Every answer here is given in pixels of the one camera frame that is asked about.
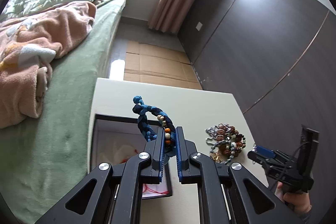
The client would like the dark beaded jade bracelet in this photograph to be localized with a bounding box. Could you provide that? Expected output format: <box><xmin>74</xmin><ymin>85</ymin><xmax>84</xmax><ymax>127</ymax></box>
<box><xmin>209</xmin><ymin>131</ymin><xmax>248</xmax><ymax>166</ymax></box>

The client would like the silver chain necklace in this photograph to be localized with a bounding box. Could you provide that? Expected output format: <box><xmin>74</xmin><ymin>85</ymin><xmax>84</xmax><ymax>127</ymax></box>
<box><xmin>204</xmin><ymin>125</ymin><xmax>224</xmax><ymax>151</ymax></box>

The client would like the blue braided bracelet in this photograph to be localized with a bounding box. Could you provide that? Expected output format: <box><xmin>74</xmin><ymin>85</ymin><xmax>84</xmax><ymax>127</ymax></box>
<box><xmin>131</xmin><ymin>95</ymin><xmax>177</xmax><ymax>158</ymax></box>

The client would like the clear plastic bag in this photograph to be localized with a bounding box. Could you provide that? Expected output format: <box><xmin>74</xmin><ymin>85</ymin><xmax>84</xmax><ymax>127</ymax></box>
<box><xmin>97</xmin><ymin>131</ymin><xmax>146</xmax><ymax>165</ymax></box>

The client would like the black jewelry box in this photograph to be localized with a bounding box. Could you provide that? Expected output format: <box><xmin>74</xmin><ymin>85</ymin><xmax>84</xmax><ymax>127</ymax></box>
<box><xmin>88</xmin><ymin>114</ymin><xmax>173</xmax><ymax>200</ymax></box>

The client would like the person's right hand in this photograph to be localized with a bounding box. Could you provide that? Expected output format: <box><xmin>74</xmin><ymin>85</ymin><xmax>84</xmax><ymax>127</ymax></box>
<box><xmin>274</xmin><ymin>182</ymin><xmax>312</xmax><ymax>215</ymax></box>

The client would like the flattened cardboard sheet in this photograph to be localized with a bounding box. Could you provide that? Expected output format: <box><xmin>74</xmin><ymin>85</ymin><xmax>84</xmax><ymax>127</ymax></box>
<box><xmin>123</xmin><ymin>40</ymin><xmax>202</xmax><ymax>90</ymax></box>

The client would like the green bed mattress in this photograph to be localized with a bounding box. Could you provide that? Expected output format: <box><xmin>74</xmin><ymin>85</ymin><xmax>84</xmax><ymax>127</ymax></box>
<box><xmin>1</xmin><ymin>0</ymin><xmax>126</xmax><ymax>223</ymax></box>

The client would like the pink fleece blanket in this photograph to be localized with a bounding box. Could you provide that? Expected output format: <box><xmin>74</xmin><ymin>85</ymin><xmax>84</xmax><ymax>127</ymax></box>
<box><xmin>1</xmin><ymin>1</ymin><xmax>97</xmax><ymax>128</ymax></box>

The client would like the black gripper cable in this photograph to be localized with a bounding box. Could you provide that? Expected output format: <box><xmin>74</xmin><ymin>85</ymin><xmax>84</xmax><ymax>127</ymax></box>
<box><xmin>273</xmin><ymin>140</ymin><xmax>318</xmax><ymax>189</ymax></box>

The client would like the white wall socket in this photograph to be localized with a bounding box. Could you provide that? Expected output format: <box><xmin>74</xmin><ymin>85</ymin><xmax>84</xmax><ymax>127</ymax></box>
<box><xmin>196</xmin><ymin>22</ymin><xmax>203</xmax><ymax>31</ymax></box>

